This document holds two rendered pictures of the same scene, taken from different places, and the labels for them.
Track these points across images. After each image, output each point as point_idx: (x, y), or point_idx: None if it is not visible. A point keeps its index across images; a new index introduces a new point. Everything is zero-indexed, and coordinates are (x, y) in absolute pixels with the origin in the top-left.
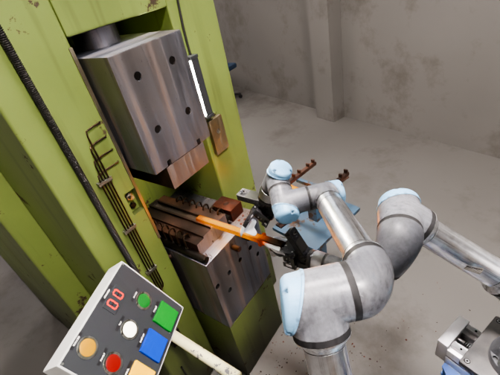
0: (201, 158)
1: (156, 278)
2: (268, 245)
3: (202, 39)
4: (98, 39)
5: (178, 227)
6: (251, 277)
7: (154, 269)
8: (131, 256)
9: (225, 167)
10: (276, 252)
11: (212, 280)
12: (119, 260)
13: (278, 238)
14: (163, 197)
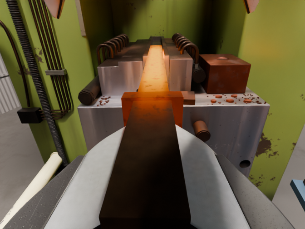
0: None
1: (65, 93)
2: (109, 141)
3: None
4: None
5: (128, 50)
6: None
7: (58, 74)
8: (30, 27)
9: (275, 7)
10: (12, 225)
11: (87, 144)
12: (9, 18)
13: (200, 160)
14: (171, 38)
